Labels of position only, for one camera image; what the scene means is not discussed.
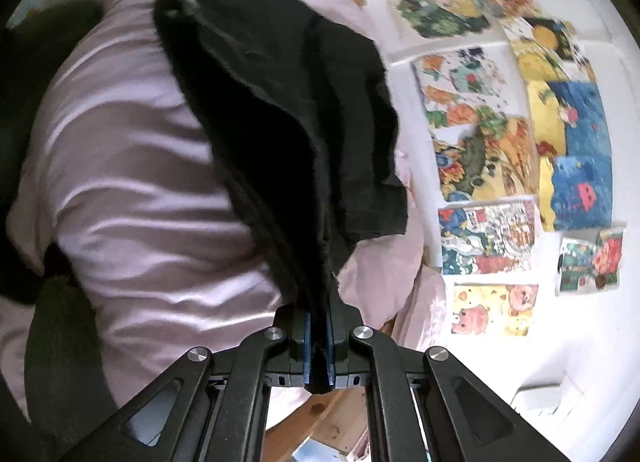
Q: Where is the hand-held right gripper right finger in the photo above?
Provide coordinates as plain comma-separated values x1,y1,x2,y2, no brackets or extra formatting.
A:
326,307,571,462

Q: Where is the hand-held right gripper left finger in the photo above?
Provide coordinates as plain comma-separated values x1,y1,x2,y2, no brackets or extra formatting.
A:
62,307,312,462

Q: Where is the black jacket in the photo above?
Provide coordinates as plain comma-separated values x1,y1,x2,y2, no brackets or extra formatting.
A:
152,0,410,395

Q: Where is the white air conditioner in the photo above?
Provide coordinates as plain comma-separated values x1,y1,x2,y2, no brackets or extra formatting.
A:
512,382,583,418

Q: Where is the pink blanket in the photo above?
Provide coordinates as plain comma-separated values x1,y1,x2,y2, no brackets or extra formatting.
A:
0,0,451,430

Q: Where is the wooden bed frame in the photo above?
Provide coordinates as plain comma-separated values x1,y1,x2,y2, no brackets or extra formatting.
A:
265,315,431,462

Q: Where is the group of colourful wall drawings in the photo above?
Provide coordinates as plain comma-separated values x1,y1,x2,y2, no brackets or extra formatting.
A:
372,0,628,338

